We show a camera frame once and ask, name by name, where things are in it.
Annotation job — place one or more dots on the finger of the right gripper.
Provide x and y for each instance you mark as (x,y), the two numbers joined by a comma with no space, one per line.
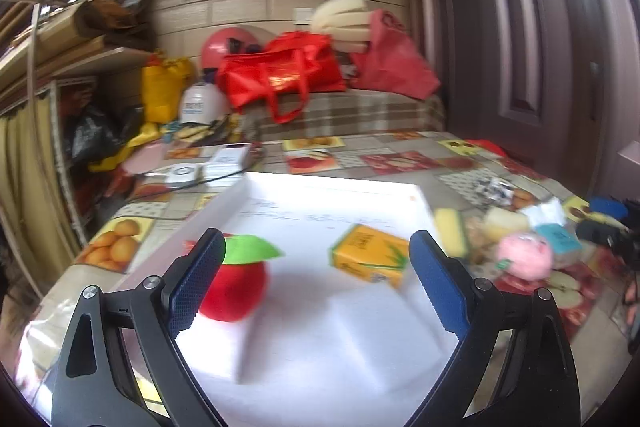
(608,207)

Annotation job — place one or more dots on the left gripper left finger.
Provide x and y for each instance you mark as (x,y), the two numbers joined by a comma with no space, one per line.
(95,384)

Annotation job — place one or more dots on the white cloth glove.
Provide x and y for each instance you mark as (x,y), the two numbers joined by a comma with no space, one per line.
(549,212)

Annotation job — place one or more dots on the blue tissue pack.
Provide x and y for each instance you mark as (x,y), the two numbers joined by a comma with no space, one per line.
(561,241)

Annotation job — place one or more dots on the red apple plush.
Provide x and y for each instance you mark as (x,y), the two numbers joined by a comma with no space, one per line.
(241,281)

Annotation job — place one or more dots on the pink fluffy plush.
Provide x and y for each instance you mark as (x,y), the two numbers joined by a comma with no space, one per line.
(525,255)

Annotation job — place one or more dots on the pale yellow sponge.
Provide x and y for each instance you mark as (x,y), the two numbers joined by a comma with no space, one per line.
(499,222)

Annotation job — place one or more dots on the black white patterned scrunchie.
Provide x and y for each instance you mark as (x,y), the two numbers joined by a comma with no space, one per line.
(494,191)

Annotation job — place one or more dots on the yellow green sponge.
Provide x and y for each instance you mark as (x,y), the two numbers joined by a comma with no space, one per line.
(451,230)

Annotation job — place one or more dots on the fruit pattern tablecloth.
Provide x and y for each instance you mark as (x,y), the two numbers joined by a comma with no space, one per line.
(447,169)

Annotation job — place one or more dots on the red plastic bag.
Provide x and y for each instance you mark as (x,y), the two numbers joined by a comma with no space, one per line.
(487,145)

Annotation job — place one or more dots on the white round charger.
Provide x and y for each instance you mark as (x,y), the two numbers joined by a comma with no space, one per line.
(180,175)

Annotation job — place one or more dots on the white power bank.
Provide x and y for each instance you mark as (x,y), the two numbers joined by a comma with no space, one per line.
(229,159)

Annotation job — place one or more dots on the white foam box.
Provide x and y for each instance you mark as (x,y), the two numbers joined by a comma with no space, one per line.
(323,348)

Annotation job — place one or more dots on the black plastic bag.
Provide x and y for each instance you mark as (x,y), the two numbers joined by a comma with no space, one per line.
(97,133)

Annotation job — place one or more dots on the brown wooden door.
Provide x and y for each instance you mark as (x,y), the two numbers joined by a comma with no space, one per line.
(554,83)

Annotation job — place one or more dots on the white helmet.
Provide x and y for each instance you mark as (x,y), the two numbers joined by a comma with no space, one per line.
(203,103)

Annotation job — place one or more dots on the yellow shopping bag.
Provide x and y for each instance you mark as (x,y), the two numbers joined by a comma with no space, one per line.
(163,81)

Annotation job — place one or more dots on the dark red fabric bag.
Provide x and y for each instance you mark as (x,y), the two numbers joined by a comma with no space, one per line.
(392,62)

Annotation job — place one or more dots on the plaid blanket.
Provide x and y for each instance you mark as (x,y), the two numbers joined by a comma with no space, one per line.
(346,113)

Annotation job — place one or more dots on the red helmet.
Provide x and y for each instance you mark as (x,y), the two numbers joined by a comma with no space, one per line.
(225,41)

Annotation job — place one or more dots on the glossy red tote bag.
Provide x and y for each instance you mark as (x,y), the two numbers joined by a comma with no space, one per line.
(284,75)

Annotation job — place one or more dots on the metal storage shelf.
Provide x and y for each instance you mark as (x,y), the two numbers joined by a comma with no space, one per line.
(49,207)

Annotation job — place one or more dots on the cream foam roll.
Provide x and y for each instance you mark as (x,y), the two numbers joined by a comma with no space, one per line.
(345,22)

